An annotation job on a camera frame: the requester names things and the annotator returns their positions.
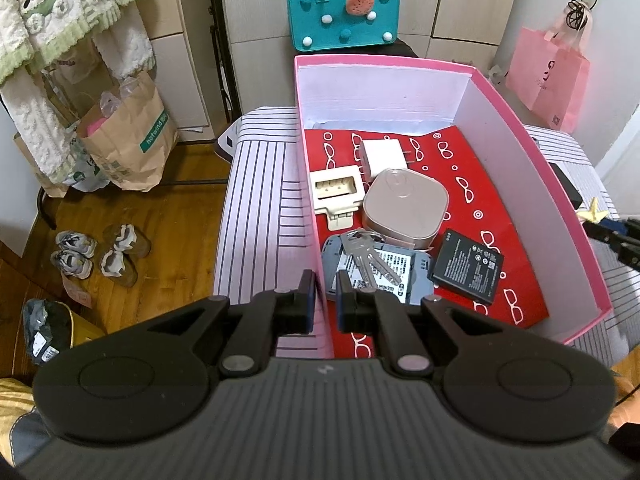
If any pink cardboard box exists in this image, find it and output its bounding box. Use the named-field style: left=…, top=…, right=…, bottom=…
left=294, top=54, right=613, bottom=361

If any black battery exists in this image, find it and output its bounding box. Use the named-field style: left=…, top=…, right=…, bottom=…
left=429, top=228, right=505, bottom=306

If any yellow box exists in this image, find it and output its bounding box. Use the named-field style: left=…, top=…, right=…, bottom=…
left=50, top=307, right=106, bottom=352

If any red printed paper sheet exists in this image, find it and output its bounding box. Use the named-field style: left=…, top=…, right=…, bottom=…
left=304, top=127, right=551, bottom=361

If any white charger plug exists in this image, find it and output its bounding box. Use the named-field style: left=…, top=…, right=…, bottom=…
left=361, top=139, right=417, bottom=182

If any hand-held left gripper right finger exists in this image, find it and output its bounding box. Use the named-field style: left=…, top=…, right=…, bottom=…
left=336, top=270, right=504, bottom=380

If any green white plastic bag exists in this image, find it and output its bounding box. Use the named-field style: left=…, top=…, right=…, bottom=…
left=65, top=150, right=112, bottom=194

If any pink shopping bag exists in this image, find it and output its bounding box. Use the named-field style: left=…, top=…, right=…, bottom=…
left=505, top=0, right=594, bottom=134

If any beige square case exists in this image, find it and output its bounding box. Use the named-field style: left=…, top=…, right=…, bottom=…
left=362, top=169, right=449, bottom=251

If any silver key bunch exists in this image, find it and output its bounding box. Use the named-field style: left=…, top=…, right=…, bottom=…
left=340, top=229, right=403, bottom=293

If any black plastic bag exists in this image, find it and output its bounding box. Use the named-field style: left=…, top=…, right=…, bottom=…
left=22, top=299, right=64, bottom=366

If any grey white-label battery pack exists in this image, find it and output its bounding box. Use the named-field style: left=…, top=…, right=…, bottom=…
left=320, top=235, right=436, bottom=307

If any yellow star toy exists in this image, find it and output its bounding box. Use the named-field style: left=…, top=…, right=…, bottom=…
left=575, top=199, right=609, bottom=224

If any teal felt handbag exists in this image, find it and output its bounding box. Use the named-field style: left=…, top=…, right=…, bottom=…
left=286, top=0, right=401, bottom=54

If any grey white sneaker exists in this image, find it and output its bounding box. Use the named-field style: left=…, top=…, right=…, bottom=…
left=56, top=230, right=97, bottom=256
left=50, top=249, right=94, bottom=279

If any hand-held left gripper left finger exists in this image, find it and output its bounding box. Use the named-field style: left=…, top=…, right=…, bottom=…
left=146, top=269, right=317, bottom=380

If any fluffy white green garment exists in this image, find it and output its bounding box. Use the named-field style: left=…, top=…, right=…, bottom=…
left=0, top=0, right=156, bottom=187

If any cream plastic clip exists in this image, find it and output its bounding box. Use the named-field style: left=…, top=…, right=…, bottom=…
left=309, top=165, right=364, bottom=234

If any yellow cloth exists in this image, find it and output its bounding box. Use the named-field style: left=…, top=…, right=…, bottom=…
left=0, top=379, right=42, bottom=461

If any black square box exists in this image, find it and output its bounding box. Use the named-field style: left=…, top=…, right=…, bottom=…
left=547, top=162, right=584, bottom=209

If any brown paper bag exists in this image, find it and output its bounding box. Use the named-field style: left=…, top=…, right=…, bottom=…
left=80, top=71, right=180, bottom=192

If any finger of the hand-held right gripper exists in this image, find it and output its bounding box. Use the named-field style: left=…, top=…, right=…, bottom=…
left=617, top=241, right=640, bottom=271
left=585, top=218, right=640, bottom=244

